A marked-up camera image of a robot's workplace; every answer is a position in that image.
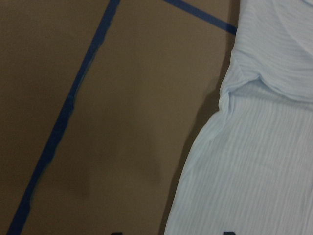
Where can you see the light blue striped shirt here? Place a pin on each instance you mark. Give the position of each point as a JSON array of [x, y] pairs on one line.
[[250, 169]]

